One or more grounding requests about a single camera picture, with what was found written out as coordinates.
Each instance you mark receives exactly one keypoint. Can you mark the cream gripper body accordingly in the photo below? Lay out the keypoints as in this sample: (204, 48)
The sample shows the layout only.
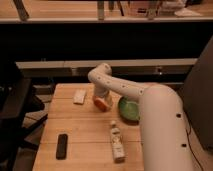
(107, 100)

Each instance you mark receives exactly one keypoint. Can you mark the red orange pepper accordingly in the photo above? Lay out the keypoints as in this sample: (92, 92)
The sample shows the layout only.
(100, 105)

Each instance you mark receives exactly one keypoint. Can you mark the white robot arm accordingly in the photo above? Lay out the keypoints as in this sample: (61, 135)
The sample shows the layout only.
(163, 132)

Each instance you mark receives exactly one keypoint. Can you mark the green bowl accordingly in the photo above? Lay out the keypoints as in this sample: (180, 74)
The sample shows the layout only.
(128, 109)

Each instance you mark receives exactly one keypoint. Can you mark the white sponge block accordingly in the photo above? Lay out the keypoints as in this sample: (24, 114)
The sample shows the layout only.
(79, 97)

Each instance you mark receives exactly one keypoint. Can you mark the white label bottle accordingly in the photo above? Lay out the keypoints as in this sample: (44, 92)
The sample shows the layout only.
(116, 143)

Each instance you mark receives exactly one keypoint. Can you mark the black remote control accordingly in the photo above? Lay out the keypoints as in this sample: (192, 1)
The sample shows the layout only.
(61, 149)

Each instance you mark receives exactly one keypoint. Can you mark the wooden background shelf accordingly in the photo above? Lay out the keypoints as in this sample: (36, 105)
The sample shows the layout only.
(71, 11)

